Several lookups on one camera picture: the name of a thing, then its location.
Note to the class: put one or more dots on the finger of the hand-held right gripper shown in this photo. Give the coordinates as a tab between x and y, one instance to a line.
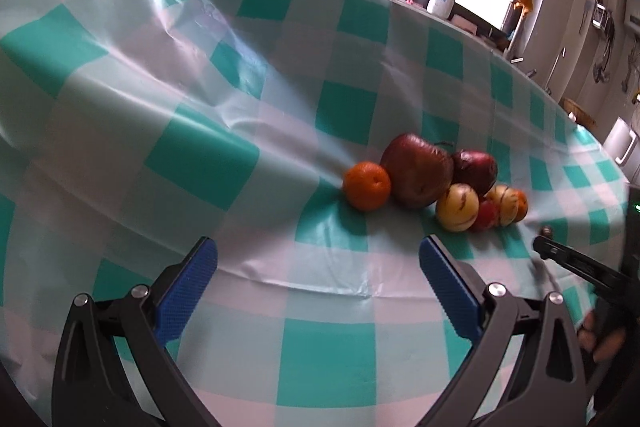
575	261

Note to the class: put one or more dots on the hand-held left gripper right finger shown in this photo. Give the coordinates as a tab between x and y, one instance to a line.
445	274

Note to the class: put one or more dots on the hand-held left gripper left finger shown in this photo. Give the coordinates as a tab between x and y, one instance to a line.
192	274

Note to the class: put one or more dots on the orange tangerine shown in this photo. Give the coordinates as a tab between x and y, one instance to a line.
521	206
366	187

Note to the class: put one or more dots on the small dark red apple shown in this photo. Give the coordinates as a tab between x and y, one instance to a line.
475	169

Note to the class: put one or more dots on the person's right hand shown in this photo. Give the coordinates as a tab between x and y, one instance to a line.
586	332

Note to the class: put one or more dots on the yellow striped round fruit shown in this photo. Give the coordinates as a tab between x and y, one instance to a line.
456	208
504	204

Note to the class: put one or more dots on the small dark red tomato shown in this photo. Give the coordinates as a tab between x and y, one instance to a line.
486	217

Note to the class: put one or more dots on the white kettle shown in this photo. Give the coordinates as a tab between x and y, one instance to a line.
621	142

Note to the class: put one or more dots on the large wrinkled red apple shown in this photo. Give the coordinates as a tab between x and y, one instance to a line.
415	172

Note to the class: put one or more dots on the teal checked tablecloth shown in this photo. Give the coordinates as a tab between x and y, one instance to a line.
200	132

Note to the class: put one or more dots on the brown woven basket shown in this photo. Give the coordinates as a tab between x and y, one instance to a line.
579	111

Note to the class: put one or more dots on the metal faucet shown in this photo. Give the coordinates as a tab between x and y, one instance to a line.
555	67

